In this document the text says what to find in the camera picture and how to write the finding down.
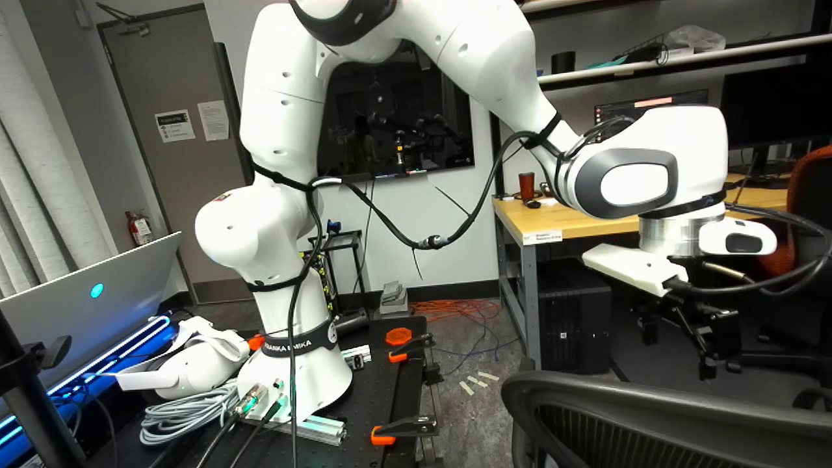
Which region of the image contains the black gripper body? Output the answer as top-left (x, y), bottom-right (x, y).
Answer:
top-left (663, 289), bottom-right (747, 348)

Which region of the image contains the black mesh office chair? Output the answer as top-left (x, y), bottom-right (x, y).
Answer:
top-left (499, 368), bottom-right (832, 468)

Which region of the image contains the orange black office chair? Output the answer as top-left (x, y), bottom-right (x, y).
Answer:
top-left (748, 140), bottom-right (832, 348)

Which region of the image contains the black computer tower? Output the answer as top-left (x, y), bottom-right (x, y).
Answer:
top-left (538, 284), bottom-right (614, 378)

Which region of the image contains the wooden top desk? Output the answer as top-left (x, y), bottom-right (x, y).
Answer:
top-left (492, 185), bottom-right (793, 375)

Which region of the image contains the white desk label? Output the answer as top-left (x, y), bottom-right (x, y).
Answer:
top-left (520, 229), bottom-right (566, 248)

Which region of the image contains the black desk monitor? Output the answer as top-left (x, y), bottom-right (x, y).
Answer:
top-left (718, 59), bottom-right (832, 176)

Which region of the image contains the small brown desk object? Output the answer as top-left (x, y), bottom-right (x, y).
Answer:
top-left (518, 168), bottom-right (543, 211)

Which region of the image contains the clear plastic container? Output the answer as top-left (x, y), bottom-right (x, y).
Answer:
top-left (655, 23), bottom-right (728, 64)

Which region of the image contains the small black cup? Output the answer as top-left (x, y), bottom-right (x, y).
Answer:
top-left (549, 49), bottom-right (579, 75)

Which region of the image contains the orange black clamp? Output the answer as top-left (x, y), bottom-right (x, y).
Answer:
top-left (379, 323), bottom-right (438, 367)
top-left (367, 413), bottom-right (440, 449)

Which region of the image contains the small grey box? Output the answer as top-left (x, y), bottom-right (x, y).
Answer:
top-left (374, 279), bottom-right (414, 319)

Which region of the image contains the black robot table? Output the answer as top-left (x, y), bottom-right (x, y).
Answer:
top-left (85, 311), bottom-right (435, 468)

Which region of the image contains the white green plastic device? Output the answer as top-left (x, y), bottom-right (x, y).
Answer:
top-left (258, 413), bottom-right (348, 449)

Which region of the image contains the white VR controller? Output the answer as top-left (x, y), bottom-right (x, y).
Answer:
top-left (114, 315), bottom-right (254, 404)

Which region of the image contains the white paper door sign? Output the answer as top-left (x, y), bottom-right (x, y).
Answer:
top-left (153, 106), bottom-right (197, 146)
top-left (196, 98), bottom-right (235, 144)

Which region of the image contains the grey door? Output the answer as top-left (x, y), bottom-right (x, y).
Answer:
top-left (97, 3), bottom-right (254, 289)

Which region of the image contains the red fire extinguisher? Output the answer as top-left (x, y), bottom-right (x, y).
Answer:
top-left (126, 207), bottom-right (157, 249)

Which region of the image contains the silver laptop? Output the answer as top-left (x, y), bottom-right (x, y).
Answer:
top-left (0, 229), bottom-right (184, 393)

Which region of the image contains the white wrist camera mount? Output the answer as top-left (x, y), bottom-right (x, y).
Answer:
top-left (579, 242), bottom-right (690, 300)

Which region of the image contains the orange floor cable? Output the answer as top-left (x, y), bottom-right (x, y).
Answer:
top-left (414, 296), bottom-right (488, 326)

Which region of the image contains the grey wall shelf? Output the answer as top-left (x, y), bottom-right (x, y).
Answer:
top-left (535, 32), bottom-right (832, 90)

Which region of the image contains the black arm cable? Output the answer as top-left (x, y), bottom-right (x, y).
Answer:
top-left (250, 112), bottom-right (832, 301)

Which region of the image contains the black wall monitor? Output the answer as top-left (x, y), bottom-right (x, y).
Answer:
top-left (315, 40), bottom-right (478, 185)

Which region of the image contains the black metal cart frame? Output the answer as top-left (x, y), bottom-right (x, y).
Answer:
top-left (321, 225), bottom-right (369, 301)

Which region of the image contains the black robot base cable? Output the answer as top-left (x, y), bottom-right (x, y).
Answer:
top-left (283, 185), bottom-right (328, 468)

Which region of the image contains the coiled grey cable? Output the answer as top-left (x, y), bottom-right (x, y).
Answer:
top-left (139, 384), bottom-right (244, 449)

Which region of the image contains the black camera tripod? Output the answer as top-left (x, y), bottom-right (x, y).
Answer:
top-left (0, 310), bottom-right (89, 468)

